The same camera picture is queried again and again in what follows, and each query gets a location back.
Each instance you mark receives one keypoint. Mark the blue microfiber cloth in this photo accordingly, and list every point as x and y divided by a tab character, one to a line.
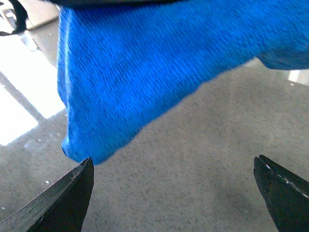
122	66

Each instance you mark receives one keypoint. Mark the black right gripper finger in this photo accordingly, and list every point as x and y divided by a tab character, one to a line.
286	195

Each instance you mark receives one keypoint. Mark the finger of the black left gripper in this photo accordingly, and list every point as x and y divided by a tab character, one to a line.
60	208

